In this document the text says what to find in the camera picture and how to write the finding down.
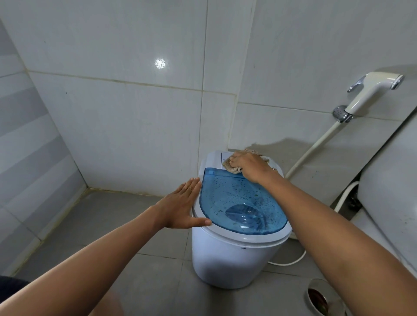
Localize person's left hand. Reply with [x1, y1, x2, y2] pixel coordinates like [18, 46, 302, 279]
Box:
[153, 177, 212, 230]

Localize person's right hand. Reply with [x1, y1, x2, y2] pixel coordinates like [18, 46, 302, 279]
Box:
[229, 152, 277, 185]

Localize beige cleaning cloth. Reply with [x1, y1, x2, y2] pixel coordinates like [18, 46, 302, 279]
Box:
[225, 148, 275, 175]

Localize white mini washing machine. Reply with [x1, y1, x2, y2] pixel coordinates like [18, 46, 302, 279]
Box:
[190, 150, 293, 290]

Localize person's right forearm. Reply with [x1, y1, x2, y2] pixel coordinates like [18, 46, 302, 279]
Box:
[248, 169, 417, 316]

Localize person's left forearm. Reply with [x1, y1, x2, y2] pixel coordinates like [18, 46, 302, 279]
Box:
[0, 206, 168, 316]

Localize blue transparent machine lid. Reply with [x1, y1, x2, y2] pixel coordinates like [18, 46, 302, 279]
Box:
[199, 167, 289, 235]

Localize round metal floor drain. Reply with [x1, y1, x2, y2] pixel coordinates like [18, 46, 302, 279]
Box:
[306, 278, 346, 316]

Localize white bidet sprayer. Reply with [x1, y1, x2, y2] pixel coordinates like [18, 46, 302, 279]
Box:
[345, 72, 405, 116]

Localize white toilet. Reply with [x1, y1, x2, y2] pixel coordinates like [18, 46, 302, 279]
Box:
[350, 107, 417, 279]

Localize dark shorts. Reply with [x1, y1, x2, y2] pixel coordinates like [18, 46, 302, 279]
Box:
[0, 275, 32, 294]

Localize white sprayer hose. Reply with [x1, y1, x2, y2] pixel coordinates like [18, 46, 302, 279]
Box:
[284, 120, 343, 179]

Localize white power cable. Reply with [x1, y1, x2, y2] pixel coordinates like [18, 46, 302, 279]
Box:
[267, 230, 307, 266]

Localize chrome sprayer wall holder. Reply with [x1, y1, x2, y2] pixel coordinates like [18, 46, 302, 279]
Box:
[332, 105, 354, 123]

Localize white water supply hose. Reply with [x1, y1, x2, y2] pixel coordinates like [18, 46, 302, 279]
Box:
[334, 181, 361, 212]

